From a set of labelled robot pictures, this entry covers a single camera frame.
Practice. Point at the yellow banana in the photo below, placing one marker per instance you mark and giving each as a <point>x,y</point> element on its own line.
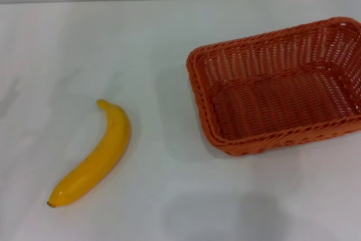
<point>107,150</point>

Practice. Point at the orange woven plastic basket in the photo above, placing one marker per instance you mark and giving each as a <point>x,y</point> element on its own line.
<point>276,102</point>

